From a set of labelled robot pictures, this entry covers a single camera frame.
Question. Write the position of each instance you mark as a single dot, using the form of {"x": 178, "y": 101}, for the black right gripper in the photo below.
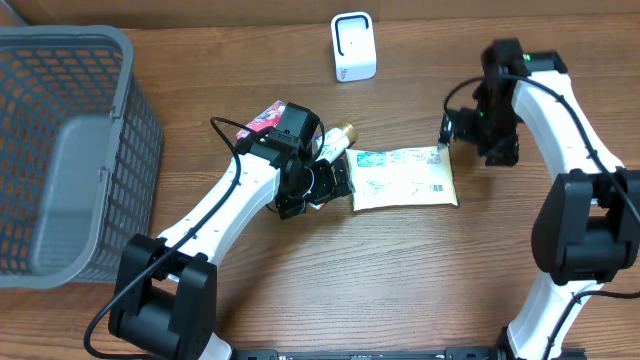
{"x": 506, "y": 147}

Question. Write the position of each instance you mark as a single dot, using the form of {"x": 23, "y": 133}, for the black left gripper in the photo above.
{"x": 329, "y": 188}

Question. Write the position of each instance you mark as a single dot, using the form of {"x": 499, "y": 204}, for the white green tube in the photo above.
{"x": 335, "y": 141}

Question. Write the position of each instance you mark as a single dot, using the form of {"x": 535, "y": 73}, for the yellow snack bag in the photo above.
{"x": 402, "y": 177}

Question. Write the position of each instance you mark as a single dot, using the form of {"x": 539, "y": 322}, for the purple red tissue pack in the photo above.
{"x": 270, "y": 117}

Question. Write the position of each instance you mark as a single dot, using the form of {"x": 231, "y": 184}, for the small orange white box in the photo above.
{"x": 318, "y": 206}

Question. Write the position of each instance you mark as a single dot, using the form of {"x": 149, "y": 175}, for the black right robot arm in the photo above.
{"x": 587, "y": 229}

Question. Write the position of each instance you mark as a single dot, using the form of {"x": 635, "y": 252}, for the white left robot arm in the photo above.
{"x": 166, "y": 288}

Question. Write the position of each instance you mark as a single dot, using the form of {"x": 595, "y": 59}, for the white barcode scanner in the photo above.
{"x": 354, "y": 49}

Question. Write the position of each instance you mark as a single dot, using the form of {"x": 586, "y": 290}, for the dark grey plastic basket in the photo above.
{"x": 80, "y": 154}

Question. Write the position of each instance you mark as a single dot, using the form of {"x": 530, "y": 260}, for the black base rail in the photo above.
{"x": 365, "y": 355}

